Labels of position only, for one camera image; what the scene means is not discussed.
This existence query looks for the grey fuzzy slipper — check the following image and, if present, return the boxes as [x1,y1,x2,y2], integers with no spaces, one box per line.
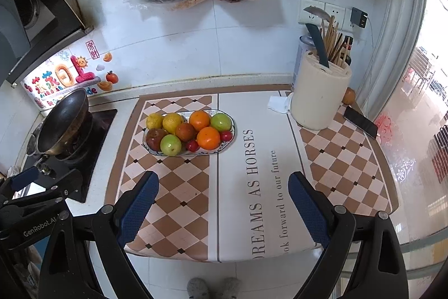
[219,277,242,299]
[186,278,211,299]

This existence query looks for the green apple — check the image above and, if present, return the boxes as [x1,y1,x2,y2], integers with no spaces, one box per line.
[160,134,182,156]
[210,113,232,132]

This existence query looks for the floral ceramic plate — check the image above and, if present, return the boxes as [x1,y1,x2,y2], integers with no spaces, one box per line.
[142,109,237,157]

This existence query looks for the white wall socket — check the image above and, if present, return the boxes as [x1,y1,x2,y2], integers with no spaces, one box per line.
[300,0,325,24]
[324,2,346,28]

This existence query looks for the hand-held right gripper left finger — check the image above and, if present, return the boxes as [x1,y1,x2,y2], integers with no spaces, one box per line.
[38,170,160,299]

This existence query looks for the metal ladle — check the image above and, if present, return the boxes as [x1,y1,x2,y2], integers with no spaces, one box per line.
[303,6,333,37]

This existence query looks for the bundle of wooden chopsticks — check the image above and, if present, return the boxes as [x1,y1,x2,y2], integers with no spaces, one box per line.
[322,15,351,68]

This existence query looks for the white charger cable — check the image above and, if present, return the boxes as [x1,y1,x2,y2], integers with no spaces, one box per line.
[366,20,377,56]

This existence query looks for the white tissue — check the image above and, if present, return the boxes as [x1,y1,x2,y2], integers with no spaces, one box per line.
[268,95,293,114]

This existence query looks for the black smartphone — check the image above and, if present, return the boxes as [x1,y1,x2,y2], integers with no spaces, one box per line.
[343,106,379,139]

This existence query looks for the black plug charger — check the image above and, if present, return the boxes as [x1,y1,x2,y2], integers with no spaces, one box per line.
[351,7,369,29]

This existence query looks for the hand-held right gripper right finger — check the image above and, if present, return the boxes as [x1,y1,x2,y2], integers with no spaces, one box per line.
[288,171,410,299]

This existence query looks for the grey range hood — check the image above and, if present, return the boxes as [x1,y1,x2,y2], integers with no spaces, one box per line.
[0,0,95,87]

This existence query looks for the colourful festive wall sticker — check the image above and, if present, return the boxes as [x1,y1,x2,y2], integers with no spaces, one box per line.
[21,52,102,108]

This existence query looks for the checkered table mat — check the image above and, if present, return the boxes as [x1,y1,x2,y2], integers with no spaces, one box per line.
[104,84,400,263]

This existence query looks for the dark handled kitchen knife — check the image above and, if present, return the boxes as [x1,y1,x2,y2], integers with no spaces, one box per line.
[305,23,330,69]

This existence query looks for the yellow lemon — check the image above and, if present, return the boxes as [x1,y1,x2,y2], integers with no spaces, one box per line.
[146,113,164,130]

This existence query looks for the yellow spotted citrus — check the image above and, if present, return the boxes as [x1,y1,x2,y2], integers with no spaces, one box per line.
[162,113,183,133]

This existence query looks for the dark reddish orange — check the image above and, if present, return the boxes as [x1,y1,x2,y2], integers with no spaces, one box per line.
[175,122,197,142]

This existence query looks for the black wok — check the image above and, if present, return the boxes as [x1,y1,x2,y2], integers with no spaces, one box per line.
[37,89,90,156]

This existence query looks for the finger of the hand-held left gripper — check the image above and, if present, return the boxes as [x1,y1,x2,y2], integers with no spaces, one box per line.
[0,167,40,196]
[0,168,84,212]

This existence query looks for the brownish red apple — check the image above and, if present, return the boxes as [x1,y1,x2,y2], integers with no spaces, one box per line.
[146,128,169,152]

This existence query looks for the cream utensil holder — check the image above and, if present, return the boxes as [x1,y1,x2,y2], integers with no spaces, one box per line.
[290,50,352,131]

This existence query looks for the bright orange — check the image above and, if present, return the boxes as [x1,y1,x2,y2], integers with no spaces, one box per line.
[197,127,221,150]
[189,110,211,131]

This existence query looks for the black gas stove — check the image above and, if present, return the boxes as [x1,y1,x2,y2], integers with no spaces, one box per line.
[7,109,118,203]

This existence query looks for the metal can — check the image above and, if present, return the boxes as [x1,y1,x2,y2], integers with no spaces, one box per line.
[293,35,317,91]

